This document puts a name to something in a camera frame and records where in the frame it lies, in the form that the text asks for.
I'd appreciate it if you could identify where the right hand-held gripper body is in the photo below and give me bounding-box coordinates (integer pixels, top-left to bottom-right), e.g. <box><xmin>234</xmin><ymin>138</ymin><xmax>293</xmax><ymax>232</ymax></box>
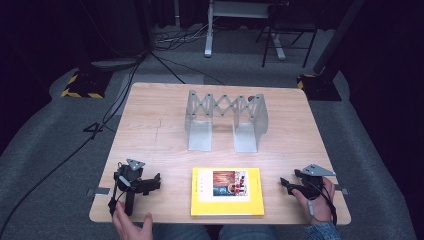
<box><xmin>293</xmin><ymin>163</ymin><xmax>337</xmax><ymax>201</ymax></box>

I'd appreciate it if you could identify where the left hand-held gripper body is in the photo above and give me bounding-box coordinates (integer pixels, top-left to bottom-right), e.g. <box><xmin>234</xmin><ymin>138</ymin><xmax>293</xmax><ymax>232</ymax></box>
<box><xmin>113</xmin><ymin>158</ymin><xmax>147</xmax><ymax>217</ymax></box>

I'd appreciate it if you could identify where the person's right hand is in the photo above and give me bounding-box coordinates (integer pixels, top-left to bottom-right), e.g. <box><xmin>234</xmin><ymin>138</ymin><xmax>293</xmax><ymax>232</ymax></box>
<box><xmin>291</xmin><ymin>176</ymin><xmax>336</xmax><ymax>226</ymax></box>

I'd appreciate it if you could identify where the person's left hand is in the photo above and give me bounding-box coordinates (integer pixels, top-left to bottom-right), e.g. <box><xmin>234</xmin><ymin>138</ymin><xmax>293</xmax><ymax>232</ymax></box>
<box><xmin>112</xmin><ymin>200</ymin><xmax>154</xmax><ymax>240</ymax></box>

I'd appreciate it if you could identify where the person's left leg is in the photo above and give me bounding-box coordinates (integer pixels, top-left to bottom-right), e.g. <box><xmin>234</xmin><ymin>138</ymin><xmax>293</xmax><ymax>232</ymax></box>
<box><xmin>151</xmin><ymin>223</ymin><xmax>213</xmax><ymax>240</ymax></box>

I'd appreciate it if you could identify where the person's leg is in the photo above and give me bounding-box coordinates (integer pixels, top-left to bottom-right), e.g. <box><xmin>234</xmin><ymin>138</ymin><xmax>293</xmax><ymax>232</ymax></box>
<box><xmin>217</xmin><ymin>224</ymin><xmax>278</xmax><ymax>240</ymax></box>
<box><xmin>151</xmin><ymin>223</ymin><xmax>213</xmax><ymax>240</ymax></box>

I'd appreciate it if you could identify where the yellow book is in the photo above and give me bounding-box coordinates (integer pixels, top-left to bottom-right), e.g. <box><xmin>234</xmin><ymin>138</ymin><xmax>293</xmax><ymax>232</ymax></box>
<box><xmin>190</xmin><ymin>166</ymin><xmax>266</xmax><ymax>218</ymax></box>

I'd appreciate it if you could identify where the person's right leg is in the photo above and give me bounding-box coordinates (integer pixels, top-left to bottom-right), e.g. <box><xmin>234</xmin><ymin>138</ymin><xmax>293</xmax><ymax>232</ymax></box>
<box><xmin>217</xmin><ymin>224</ymin><xmax>278</xmax><ymax>240</ymax></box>

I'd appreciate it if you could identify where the expandable grey metal book rack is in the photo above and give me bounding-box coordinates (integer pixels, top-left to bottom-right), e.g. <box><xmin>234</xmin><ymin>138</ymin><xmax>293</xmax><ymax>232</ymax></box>
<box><xmin>184</xmin><ymin>89</ymin><xmax>270</xmax><ymax>154</ymax></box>

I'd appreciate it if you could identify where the black yellow striped stand base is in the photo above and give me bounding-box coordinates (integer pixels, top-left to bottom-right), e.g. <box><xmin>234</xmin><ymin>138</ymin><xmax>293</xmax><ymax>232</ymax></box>
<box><xmin>296</xmin><ymin>72</ymin><xmax>343</xmax><ymax>102</ymax></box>
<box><xmin>60</xmin><ymin>69</ymin><xmax>114</xmax><ymax>100</ymax></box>

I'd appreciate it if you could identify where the grey round stand base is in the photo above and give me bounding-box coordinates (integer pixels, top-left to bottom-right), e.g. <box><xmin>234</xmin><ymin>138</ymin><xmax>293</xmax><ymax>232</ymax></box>
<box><xmin>90</xmin><ymin>57</ymin><xmax>143</xmax><ymax>70</ymax></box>

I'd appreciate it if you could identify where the black slanted stand pole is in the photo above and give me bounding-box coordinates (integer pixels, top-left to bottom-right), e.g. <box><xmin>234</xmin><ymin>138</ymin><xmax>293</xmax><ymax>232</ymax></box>
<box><xmin>312</xmin><ymin>0</ymin><xmax>366</xmax><ymax>76</ymax></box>

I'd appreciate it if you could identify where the black folding chair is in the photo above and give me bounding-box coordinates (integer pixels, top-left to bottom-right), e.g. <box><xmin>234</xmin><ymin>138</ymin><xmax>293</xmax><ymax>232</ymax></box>
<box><xmin>254</xmin><ymin>2</ymin><xmax>319</xmax><ymax>69</ymax></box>

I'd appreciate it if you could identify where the left hand-held gripper cable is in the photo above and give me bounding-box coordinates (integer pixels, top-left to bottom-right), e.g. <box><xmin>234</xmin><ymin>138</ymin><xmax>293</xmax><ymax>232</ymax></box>
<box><xmin>107</xmin><ymin>162</ymin><xmax>135</xmax><ymax>216</ymax></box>

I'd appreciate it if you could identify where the hand-held gripper cable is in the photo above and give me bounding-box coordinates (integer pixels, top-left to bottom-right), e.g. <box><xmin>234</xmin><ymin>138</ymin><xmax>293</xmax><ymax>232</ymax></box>
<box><xmin>306</xmin><ymin>178</ymin><xmax>338</xmax><ymax>227</ymax></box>
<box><xmin>107</xmin><ymin>162</ymin><xmax>135</xmax><ymax>216</ymax></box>

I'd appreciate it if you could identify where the right hand-held gripper cable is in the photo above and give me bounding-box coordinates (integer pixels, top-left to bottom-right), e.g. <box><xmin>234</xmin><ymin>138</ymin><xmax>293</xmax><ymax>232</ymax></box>
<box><xmin>306</xmin><ymin>178</ymin><xmax>338</xmax><ymax>227</ymax></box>

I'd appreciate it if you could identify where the long black floor cable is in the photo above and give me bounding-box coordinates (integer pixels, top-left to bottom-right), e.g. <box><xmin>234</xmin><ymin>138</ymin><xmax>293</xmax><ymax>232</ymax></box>
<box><xmin>0</xmin><ymin>56</ymin><xmax>144</xmax><ymax>231</ymax></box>

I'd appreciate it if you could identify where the bundle of floor cables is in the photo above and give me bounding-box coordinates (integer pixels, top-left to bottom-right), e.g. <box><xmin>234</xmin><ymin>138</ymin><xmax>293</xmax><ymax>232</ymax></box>
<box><xmin>153</xmin><ymin>23</ymin><xmax>209</xmax><ymax>53</ymax></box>

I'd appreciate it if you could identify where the white desk frame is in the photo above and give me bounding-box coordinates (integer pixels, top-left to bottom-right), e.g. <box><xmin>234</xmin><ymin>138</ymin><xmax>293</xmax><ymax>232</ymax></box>
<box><xmin>204</xmin><ymin>0</ymin><xmax>287</xmax><ymax>62</ymax></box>

